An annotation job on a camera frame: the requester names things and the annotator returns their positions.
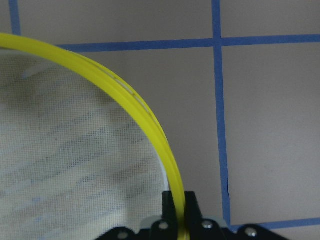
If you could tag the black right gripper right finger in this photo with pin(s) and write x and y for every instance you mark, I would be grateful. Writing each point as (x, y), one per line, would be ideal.
(201, 227)

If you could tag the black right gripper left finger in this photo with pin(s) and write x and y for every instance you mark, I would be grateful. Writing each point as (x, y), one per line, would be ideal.
(164, 226)

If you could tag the yellow steamer basket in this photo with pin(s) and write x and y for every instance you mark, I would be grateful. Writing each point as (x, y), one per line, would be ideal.
(81, 152)

